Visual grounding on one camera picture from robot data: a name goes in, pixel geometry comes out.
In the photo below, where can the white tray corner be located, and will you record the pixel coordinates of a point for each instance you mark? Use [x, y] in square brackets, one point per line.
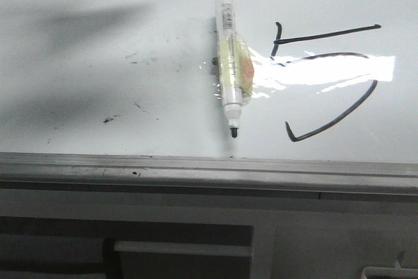
[395, 272]

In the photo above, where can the white whiteboard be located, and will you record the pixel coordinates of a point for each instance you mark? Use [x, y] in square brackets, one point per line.
[334, 80]

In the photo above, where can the white whiteboard marker with tape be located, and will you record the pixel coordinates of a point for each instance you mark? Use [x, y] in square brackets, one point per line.
[235, 66]

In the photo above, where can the grey aluminium whiteboard frame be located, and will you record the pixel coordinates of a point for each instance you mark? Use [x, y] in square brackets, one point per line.
[204, 175]

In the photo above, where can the dark cabinet with white bar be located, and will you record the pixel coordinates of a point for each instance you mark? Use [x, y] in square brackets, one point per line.
[58, 248]

